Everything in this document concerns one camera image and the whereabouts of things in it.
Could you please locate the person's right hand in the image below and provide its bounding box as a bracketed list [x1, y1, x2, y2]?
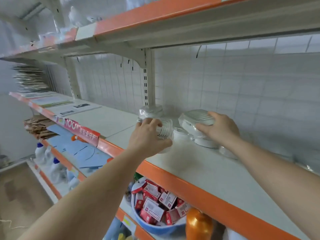
[195, 111, 241, 149]

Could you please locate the person's left hand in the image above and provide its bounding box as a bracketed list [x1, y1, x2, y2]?
[127, 117, 173, 159]

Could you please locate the clear lid white plastic box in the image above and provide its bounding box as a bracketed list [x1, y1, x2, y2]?
[178, 109, 220, 149]
[217, 145, 240, 160]

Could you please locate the orange metal store shelving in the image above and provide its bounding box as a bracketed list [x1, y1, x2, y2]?
[0, 0, 320, 240]

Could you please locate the person's left forearm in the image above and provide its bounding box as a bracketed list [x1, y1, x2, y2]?
[17, 147, 151, 240]

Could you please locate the person's right forearm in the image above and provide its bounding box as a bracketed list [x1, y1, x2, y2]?
[227, 137, 320, 240]

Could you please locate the pink printed label strip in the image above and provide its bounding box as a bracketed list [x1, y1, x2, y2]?
[62, 117, 102, 147]

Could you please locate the blue tub of red packets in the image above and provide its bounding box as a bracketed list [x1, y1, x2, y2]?
[130, 177, 192, 235]

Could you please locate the blue paper sheet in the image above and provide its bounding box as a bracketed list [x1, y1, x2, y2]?
[47, 125, 112, 170]

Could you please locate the white flat carton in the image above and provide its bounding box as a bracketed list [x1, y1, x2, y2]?
[20, 91, 102, 119]

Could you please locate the orange plastic bottle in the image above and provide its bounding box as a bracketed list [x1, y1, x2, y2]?
[185, 207, 215, 240]

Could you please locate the stack of brown paper bags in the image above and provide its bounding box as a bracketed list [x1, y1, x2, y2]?
[23, 115, 59, 140]

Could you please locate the stack of flat cartons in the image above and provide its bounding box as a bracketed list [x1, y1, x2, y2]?
[12, 65, 52, 94]

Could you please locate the clear plastic package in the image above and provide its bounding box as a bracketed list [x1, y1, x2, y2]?
[67, 6, 92, 27]

